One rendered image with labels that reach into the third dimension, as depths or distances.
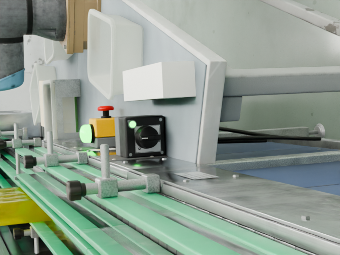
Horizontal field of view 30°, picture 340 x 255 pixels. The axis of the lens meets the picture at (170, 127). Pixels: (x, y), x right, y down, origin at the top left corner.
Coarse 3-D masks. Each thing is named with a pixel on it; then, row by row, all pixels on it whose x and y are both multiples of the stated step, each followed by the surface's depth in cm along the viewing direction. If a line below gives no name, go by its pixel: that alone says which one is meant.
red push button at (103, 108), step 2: (100, 106) 152; (102, 106) 151; (104, 106) 151; (106, 106) 151; (108, 106) 151; (110, 106) 151; (112, 106) 152; (98, 108) 151; (100, 108) 151; (102, 108) 151; (104, 108) 151; (106, 108) 151; (108, 108) 151; (110, 108) 151; (112, 108) 152; (98, 110) 152; (100, 110) 151; (102, 110) 151; (104, 110) 151; (106, 110) 151; (108, 110) 152; (104, 112) 152; (106, 112) 152; (108, 112) 152; (104, 114) 152; (106, 114) 152; (108, 114) 152
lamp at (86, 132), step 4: (88, 124) 151; (92, 124) 151; (80, 128) 151; (84, 128) 149; (88, 128) 150; (92, 128) 150; (80, 132) 150; (84, 132) 149; (88, 132) 149; (92, 132) 149; (80, 136) 150; (84, 136) 149; (88, 136) 149; (92, 136) 149; (84, 140) 150; (88, 140) 150; (92, 140) 150
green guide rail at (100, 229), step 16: (32, 176) 180; (48, 176) 176; (48, 192) 145; (64, 192) 145; (64, 208) 123; (80, 208) 124; (96, 208) 121; (80, 224) 107; (96, 224) 108; (112, 224) 106; (96, 240) 94; (112, 240) 94; (128, 240) 95; (144, 240) 93
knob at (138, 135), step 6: (144, 126) 121; (150, 126) 122; (138, 132) 121; (144, 132) 120; (150, 132) 121; (156, 132) 121; (138, 138) 120; (144, 138) 119; (150, 138) 119; (156, 138) 120; (138, 144) 121; (144, 144) 120; (150, 144) 121
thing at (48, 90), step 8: (48, 80) 197; (48, 88) 209; (48, 96) 209; (48, 104) 209; (48, 112) 209; (48, 120) 210; (56, 120) 195; (48, 128) 210; (56, 128) 195; (56, 136) 195
